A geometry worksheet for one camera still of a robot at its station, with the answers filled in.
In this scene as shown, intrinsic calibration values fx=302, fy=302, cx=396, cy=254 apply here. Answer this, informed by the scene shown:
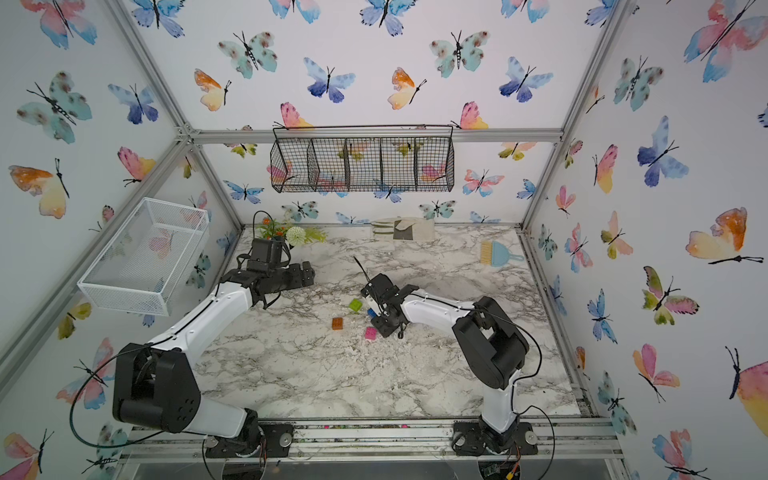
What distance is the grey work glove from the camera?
120cm

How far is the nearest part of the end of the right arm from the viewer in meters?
0.67

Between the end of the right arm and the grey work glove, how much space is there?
39 centimetres
